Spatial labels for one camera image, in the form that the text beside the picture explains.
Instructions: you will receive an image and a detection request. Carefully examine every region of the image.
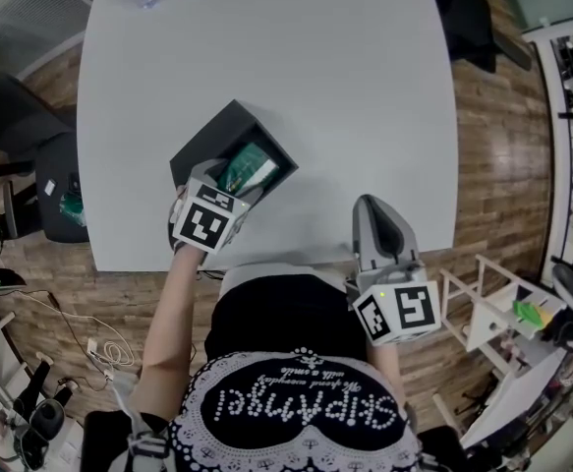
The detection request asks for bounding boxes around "person's right forearm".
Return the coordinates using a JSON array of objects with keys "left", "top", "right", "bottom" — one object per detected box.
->
[{"left": 366, "top": 339, "right": 407, "bottom": 415}]

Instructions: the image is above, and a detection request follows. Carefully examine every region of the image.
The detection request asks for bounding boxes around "coiled white cable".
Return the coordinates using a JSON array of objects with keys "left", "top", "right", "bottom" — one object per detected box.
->
[{"left": 85, "top": 336, "right": 136, "bottom": 381}]

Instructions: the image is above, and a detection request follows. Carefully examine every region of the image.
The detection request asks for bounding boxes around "black skirt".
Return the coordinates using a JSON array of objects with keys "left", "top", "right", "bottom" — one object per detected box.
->
[{"left": 202, "top": 272, "right": 370, "bottom": 366}]

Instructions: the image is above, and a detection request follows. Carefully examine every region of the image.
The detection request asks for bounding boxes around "green pack of tissues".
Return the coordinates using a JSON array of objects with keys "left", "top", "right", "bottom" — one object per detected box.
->
[{"left": 215, "top": 141, "right": 279, "bottom": 199}]

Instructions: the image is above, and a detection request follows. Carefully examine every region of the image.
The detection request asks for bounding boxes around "black printed shirt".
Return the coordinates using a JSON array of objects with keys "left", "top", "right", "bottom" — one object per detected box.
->
[{"left": 166, "top": 344, "right": 428, "bottom": 472}]

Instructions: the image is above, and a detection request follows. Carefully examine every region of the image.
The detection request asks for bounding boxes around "green plastic packet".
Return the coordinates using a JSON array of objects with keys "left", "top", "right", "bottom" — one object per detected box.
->
[{"left": 58, "top": 191, "right": 87, "bottom": 229}]

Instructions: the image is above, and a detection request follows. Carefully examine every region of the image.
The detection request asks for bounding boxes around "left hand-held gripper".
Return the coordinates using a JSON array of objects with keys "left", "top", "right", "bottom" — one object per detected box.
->
[{"left": 170, "top": 159, "right": 269, "bottom": 257}]

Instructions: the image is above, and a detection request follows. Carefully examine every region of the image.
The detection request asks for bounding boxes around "black office chair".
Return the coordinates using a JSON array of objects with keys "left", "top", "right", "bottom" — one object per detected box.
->
[
  {"left": 1, "top": 133, "right": 91, "bottom": 244},
  {"left": 424, "top": 0, "right": 534, "bottom": 74}
]

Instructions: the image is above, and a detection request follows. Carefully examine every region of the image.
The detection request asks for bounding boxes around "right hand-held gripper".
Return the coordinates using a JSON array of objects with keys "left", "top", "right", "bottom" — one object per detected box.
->
[{"left": 345, "top": 194, "right": 442, "bottom": 348}]

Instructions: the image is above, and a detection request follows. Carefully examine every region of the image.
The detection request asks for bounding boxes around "white wooden stool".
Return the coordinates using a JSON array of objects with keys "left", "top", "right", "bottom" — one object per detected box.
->
[{"left": 439, "top": 253, "right": 568, "bottom": 381}]

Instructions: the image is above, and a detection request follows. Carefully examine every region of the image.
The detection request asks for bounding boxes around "thin black cable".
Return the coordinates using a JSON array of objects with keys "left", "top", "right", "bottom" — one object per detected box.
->
[{"left": 18, "top": 288, "right": 138, "bottom": 392}]

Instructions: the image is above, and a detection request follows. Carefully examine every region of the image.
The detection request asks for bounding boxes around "green cloth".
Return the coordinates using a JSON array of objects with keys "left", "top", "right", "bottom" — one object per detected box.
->
[{"left": 511, "top": 299, "right": 546, "bottom": 327}]

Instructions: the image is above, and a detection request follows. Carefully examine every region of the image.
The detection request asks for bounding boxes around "person's left forearm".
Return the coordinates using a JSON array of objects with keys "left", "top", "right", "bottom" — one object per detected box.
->
[{"left": 137, "top": 246, "right": 209, "bottom": 425}]

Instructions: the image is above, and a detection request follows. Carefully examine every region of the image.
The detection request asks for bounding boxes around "black tissue holder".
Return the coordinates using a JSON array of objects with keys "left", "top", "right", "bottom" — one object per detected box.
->
[{"left": 168, "top": 98, "right": 301, "bottom": 211}]

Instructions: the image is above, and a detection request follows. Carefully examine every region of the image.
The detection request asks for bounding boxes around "person's left hand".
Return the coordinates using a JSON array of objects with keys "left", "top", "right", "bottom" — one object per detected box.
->
[{"left": 169, "top": 184, "right": 190, "bottom": 253}]

